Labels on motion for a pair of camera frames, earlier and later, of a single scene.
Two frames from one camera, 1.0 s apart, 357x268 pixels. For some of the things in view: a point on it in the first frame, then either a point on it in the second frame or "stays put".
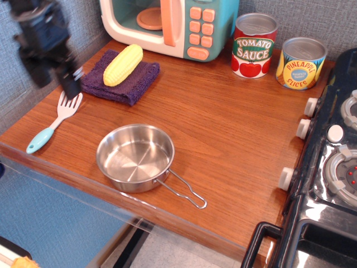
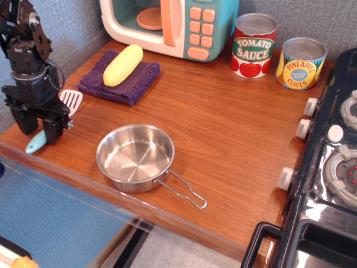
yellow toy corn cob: (122, 65) stays put
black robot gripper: (44, 43) → (37, 91)
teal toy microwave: (197, 30) stays put
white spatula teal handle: (66, 106) stays put
